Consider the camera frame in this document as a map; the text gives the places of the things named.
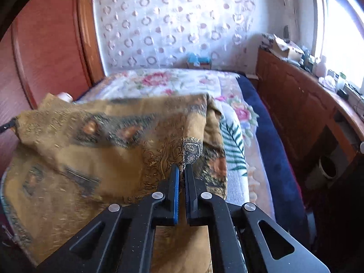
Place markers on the white power strip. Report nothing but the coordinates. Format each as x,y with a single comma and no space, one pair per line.
251,76

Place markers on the wooden cabinet counter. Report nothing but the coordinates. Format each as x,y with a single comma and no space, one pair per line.
290,96

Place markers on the green cap water bottle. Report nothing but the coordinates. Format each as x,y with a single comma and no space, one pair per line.
341,82

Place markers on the crumpled white pink cloth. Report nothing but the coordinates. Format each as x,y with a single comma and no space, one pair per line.
328,82

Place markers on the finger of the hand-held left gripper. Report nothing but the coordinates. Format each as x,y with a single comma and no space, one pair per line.
8,125

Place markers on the floral quilt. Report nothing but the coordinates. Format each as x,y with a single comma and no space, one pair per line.
159,81

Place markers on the window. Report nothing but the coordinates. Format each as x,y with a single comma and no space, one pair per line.
341,34

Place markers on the open cardboard box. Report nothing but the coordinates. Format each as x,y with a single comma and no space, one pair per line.
287,48

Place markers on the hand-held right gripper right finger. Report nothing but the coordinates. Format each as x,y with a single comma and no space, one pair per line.
190,187

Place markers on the pink bottle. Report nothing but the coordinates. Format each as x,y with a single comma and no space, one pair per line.
320,66

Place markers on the white waste bin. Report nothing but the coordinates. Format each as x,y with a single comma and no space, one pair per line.
324,172

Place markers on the cardboard box with blue cloth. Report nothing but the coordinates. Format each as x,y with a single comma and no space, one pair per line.
199,61

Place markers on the small black box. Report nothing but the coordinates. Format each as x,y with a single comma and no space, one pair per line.
343,93

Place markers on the golden patterned garment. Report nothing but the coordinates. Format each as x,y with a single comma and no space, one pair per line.
99,148

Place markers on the patterned storage box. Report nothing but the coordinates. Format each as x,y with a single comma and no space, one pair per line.
267,41

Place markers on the wooden slatted wardrobe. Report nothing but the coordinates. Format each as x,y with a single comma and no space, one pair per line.
51,48

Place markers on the circle pattern sheer curtain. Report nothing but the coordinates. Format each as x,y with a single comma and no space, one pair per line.
170,25

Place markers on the pink pillow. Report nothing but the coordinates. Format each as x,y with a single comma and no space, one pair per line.
65,97

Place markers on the beige window curtain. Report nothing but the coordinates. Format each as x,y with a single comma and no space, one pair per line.
288,5

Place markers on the navy blue bed sheet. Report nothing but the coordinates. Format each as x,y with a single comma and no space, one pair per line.
270,136

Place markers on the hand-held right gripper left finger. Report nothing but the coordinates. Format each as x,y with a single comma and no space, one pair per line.
176,193

